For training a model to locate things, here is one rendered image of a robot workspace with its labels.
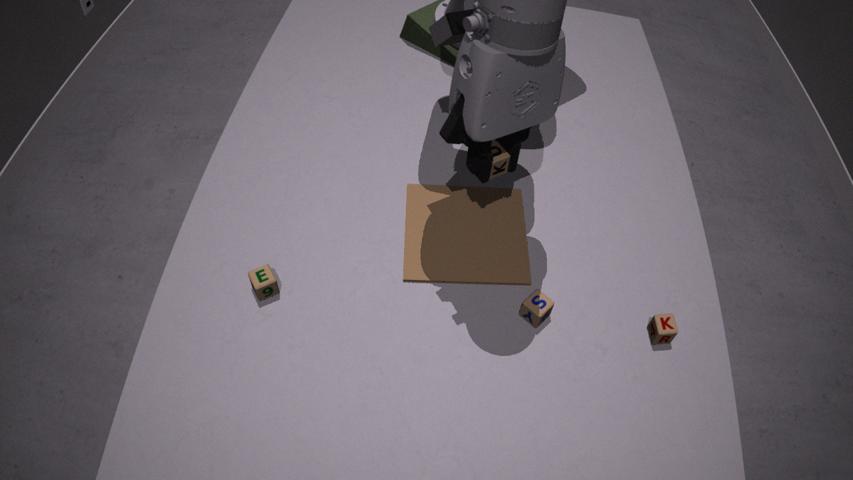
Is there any tan flat square mat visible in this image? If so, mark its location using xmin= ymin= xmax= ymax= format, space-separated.
xmin=403 ymin=184 xmax=532 ymax=285

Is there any wooden letter block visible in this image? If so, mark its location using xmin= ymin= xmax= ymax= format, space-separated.
xmin=489 ymin=141 xmax=510 ymax=179
xmin=519 ymin=289 xmax=554 ymax=328
xmin=647 ymin=313 xmax=678 ymax=345
xmin=248 ymin=264 xmax=280 ymax=301

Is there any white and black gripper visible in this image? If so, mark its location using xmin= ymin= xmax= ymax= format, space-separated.
xmin=439 ymin=29 xmax=566 ymax=183

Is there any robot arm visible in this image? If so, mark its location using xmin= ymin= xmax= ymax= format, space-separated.
xmin=429 ymin=0 xmax=567 ymax=51

